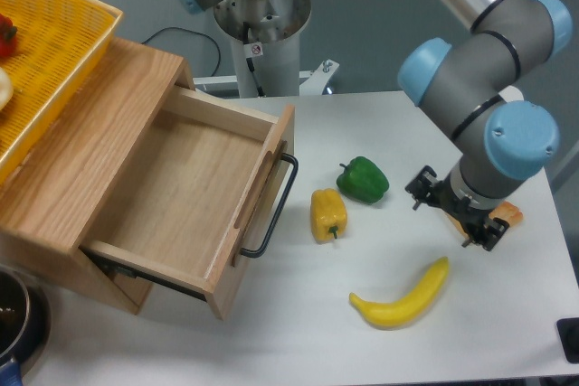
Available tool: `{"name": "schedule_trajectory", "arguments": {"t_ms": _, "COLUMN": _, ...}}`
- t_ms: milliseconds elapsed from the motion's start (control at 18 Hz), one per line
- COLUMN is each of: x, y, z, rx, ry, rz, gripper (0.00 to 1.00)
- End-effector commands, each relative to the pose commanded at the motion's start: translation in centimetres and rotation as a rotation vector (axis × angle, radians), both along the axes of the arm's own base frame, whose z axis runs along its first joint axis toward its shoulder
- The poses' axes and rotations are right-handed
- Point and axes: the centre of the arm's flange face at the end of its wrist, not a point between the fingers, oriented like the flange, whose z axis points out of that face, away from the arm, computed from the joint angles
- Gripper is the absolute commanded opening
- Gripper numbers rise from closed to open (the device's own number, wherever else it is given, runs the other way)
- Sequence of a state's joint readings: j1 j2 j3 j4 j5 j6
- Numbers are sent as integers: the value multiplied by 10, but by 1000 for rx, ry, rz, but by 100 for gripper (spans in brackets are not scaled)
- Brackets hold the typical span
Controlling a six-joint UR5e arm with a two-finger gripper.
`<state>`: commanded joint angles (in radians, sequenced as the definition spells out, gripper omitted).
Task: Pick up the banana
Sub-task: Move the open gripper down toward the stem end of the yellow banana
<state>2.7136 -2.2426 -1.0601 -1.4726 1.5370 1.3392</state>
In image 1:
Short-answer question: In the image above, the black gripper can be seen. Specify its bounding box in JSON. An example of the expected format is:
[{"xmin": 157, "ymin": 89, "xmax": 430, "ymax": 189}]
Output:
[{"xmin": 404, "ymin": 165, "xmax": 509, "ymax": 251}]

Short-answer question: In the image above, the yellow banana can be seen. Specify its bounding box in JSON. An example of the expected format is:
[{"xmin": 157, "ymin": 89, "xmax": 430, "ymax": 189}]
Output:
[{"xmin": 348, "ymin": 257, "xmax": 450, "ymax": 329}]

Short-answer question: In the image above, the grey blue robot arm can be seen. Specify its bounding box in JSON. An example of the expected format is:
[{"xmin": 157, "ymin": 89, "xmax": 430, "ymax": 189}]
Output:
[{"xmin": 180, "ymin": 0, "xmax": 573, "ymax": 250}]

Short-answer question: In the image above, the orange toy food piece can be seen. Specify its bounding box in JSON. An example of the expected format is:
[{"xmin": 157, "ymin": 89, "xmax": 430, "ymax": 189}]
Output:
[{"xmin": 446, "ymin": 201, "xmax": 524, "ymax": 238}]

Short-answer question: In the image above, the green bell pepper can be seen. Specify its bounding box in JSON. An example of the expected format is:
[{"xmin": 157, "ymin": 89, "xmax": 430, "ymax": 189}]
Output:
[{"xmin": 336, "ymin": 156, "xmax": 390, "ymax": 204}]

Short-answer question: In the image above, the yellow bell pepper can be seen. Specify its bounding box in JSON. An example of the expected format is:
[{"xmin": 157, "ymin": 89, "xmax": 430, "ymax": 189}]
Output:
[{"xmin": 310, "ymin": 188, "xmax": 348, "ymax": 242}]

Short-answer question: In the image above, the black object at table edge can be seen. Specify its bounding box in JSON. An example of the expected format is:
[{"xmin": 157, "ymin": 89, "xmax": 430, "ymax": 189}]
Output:
[{"xmin": 556, "ymin": 317, "xmax": 579, "ymax": 364}]

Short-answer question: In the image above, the open wooden drawer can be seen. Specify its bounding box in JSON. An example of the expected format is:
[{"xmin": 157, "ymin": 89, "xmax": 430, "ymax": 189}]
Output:
[{"xmin": 81, "ymin": 87, "xmax": 295, "ymax": 319}]

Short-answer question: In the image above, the wooden drawer cabinet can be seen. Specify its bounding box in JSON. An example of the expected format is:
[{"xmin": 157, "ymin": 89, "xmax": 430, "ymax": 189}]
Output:
[{"xmin": 1, "ymin": 38, "xmax": 194, "ymax": 314}]

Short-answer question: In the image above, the yellow plastic basket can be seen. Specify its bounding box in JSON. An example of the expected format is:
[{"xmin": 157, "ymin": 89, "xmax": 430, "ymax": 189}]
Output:
[{"xmin": 1, "ymin": 0, "xmax": 123, "ymax": 179}]

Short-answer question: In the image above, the dark metal pot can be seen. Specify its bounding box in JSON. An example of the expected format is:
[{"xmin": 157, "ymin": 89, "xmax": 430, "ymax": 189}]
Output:
[{"xmin": 1, "ymin": 268, "xmax": 51, "ymax": 385}]

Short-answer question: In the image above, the white vegetable in basket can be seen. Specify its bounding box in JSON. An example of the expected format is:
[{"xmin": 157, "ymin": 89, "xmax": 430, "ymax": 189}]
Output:
[{"xmin": 0, "ymin": 68, "xmax": 14, "ymax": 109}]

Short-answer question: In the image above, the red bell pepper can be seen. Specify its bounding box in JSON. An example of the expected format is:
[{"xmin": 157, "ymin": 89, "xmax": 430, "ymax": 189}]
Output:
[{"xmin": 0, "ymin": 14, "xmax": 18, "ymax": 58}]

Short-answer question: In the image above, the black drawer handle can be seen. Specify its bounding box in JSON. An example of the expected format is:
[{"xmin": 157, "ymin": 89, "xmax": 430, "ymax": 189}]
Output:
[{"xmin": 240, "ymin": 152, "xmax": 299, "ymax": 259}]

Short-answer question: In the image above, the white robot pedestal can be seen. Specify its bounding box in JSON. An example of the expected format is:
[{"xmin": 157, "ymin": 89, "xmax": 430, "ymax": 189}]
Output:
[{"xmin": 213, "ymin": 0, "xmax": 339, "ymax": 99}]

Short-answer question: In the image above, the black cable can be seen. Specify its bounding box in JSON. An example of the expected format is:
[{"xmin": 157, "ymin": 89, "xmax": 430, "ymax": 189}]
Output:
[{"xmin": 140, "ymin": 26, "xmax": 222, "ymax": 80}]

